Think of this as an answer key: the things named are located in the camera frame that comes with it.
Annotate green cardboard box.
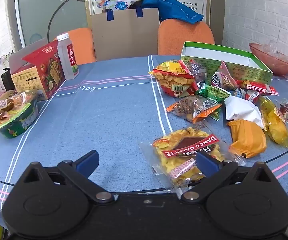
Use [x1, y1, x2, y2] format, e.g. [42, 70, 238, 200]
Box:
[180, 41, 273, 85]

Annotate clear plastic wrappers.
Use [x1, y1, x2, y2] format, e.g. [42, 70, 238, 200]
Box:
[262, 40, 288, 60]

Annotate blue plastic bag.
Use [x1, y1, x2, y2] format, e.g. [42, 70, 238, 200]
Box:
[131, 0, 204, 25]

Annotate brown paper bag blue handles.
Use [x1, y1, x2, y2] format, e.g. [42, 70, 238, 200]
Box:
[91, 7, 159, 62]

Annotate pink plastic bowl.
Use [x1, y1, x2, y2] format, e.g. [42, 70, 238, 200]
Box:
[249, 42, 288, 76]

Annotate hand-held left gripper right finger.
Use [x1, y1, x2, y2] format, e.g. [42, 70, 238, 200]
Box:
[181, 151, 279, 203]

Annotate red checkered snack packet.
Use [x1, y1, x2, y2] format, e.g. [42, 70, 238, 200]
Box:
[237, 79, 279, 97]

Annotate large red yellow snack bag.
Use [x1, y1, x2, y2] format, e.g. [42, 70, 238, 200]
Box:
[148, 59, 199, 98]

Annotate clear cookie packet red label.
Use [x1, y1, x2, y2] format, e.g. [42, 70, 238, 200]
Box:
[139, 127, 245, 188]

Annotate clear wrapped brown candy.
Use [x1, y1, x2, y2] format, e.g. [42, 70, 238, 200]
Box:
[0, 99, 16, 113]
[12, 92, 28, 105]

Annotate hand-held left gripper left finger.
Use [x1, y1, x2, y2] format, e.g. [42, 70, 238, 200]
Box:
[22, 150, 114, 204]

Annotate clear packet of dark dates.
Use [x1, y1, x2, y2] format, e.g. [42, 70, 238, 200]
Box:
[184, 60, 208, 90]

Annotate blue striped tablecloth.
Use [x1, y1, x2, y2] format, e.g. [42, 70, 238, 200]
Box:
[0, 54, 288, 220]

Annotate white snack packet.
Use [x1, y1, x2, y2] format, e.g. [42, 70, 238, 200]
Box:
[224, 95, 265, 128]

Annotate orange chair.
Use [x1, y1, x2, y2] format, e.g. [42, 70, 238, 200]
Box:
[157, 19, 215, 55]
[53, 27, 96, 65]

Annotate green pea packet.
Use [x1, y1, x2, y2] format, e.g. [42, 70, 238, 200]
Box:
[196, 84, 230, 103]

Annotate small red snack packet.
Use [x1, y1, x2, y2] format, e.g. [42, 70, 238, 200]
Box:
[241, 89, 260, 103]

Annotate orange snack packet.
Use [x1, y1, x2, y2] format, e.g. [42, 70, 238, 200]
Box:
[227, 119, 267, 158]

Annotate yellow snack packet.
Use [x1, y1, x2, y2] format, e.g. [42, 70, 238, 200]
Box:
[259, 97, 288, 148]

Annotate red cracker box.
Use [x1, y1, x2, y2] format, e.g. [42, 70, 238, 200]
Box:
[10, 40, 66, 100]

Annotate orange edged peanut packet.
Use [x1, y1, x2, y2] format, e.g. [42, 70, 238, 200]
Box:
[166, 95, 222, 123]

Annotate clear packet of dark candy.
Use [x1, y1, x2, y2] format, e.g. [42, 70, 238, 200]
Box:
[275, 99, 288, 120]

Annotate black case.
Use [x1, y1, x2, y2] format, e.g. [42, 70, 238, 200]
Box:
[2, 67, 16, 92]

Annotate green instant noodle bowl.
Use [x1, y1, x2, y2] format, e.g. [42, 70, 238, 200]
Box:
[0, 91, 39, 139]

